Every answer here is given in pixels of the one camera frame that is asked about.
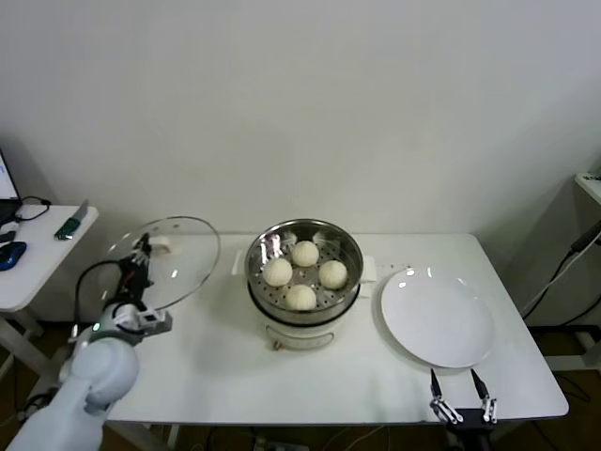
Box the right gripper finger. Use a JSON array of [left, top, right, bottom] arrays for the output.
[[429, 368, 459, 424], [471, 368, 498, 424]]

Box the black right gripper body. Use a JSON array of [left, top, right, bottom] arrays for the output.
[[443, 409, 494, 451]]

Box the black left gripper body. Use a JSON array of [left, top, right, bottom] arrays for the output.
[[119, 256, 156, 306]]

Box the glass lid with cream handle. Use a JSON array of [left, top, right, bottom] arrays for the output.
[[103, 215, 222, 312]]

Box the white steamed baozi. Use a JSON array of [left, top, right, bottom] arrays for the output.
[[318, 260, 348, 290], [291, 240, 320, 268], [262, 257, 293, 288], [285, 284, 316, 312]]

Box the stainless steel steamer basket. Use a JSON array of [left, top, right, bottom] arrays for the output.
[[230, 218, 378, 325]]

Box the white round plate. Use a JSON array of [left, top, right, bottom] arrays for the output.
[[378, 265, 496, 369]]

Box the white side table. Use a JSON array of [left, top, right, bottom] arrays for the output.
[[0, 205, 99, 391]]

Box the blue computer mouse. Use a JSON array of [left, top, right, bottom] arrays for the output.
[[0, 241, 27, 272]]

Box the cream electric cooker pot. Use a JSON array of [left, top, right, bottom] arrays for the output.
[[247, 276, 373, 353]]

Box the white shelf stand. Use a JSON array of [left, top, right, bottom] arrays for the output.
[[544, 171, 601, 372]]

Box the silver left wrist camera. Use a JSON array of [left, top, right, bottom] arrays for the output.
[[135, 309, 174, 337]]

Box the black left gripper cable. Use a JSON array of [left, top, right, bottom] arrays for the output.
[[73, 259, 128, 330]]

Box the green handled knife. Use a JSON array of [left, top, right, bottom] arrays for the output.
[[53, 198, 89, 242]]

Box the black laptop cable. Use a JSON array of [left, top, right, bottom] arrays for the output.
[[12, 195, 51, 223]]

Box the black floor adapter with cables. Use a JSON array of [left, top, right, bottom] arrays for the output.
[[17, 393, 57, 427]]

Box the black power cable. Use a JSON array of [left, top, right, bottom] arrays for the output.
[[519, 219, 601, 319]]

